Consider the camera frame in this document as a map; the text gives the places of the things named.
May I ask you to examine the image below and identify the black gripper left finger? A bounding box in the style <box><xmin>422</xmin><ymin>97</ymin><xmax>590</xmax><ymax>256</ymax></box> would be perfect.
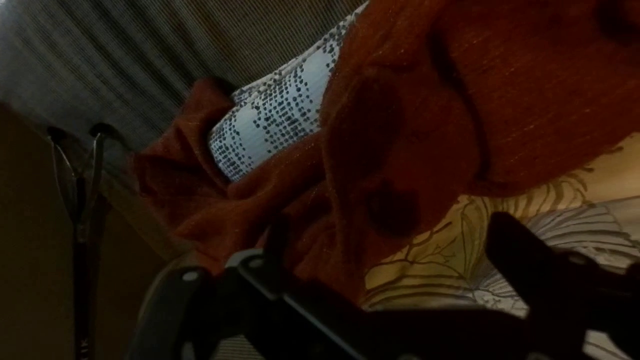
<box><xmin>126</xmin><ymin>249</ymin><xmax>277</xmax><ymax>360</ymax></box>

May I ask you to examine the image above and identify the white black-dotted pillow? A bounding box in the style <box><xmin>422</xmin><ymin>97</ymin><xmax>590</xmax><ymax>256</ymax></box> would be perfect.
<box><xmin>208</xmin><ymin>3</ymin><xmax>367</xmax><ymax>183</ymax></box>

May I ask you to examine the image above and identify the red-orange towel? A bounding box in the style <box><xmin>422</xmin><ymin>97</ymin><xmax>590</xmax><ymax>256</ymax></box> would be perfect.
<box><xmin>132</xmin><ymin>0</ymin><xmax>640</xmax><ymax>300</ymax></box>

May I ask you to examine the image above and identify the black tripod stand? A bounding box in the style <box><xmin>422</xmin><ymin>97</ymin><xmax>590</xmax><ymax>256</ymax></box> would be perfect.
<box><xmin>45</xmin><ymin>125</ymin><xmax>110</xmax><ymax>360</ymax></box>

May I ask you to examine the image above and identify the white shell embroidered pillow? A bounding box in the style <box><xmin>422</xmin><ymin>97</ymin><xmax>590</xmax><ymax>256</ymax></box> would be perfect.
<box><xmin>363</xmin><ymin>134</ymin><xmax>640</xmax><ymax>360</ymax></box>

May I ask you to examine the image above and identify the olive green sofa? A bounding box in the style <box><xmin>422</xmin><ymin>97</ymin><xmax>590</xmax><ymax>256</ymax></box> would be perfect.
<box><xmin>0</xmin><ymin>0</ymin><xmax>366</xmax><ymax>360</ymax></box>

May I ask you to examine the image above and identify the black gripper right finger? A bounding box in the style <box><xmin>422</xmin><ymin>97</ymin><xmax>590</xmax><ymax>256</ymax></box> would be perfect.
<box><xmin>486</xmin><ymin>212</ymin><xmax>640</xmax><ymax>360</ymax></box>

